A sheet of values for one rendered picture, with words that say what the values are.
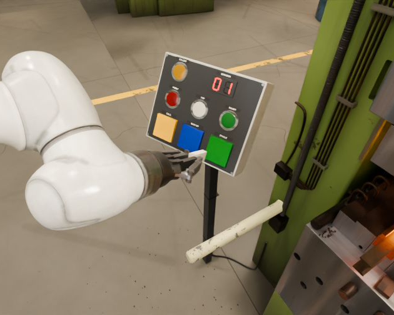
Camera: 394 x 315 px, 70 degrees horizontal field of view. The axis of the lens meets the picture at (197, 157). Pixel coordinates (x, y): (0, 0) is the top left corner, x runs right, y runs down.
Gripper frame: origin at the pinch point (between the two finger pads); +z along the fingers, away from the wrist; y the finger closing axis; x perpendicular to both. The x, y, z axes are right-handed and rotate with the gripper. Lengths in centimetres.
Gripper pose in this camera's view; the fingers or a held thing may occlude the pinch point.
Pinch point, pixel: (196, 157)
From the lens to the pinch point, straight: 71.6
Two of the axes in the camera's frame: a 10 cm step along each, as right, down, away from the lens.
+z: 4.8, -1.4, 8.6
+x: 2.8, -9.1, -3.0
